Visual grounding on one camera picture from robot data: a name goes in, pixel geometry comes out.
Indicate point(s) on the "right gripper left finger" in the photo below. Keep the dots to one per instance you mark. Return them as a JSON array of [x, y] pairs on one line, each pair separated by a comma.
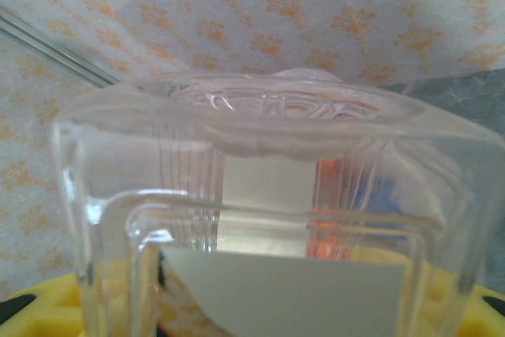
[[43, 321]]

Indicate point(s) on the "white label bottle green cap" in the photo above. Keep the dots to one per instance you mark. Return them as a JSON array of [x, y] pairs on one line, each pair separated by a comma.
[[276, 297]]

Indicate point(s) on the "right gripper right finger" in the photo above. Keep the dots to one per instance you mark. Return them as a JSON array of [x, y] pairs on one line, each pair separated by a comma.
[[491, 317]]

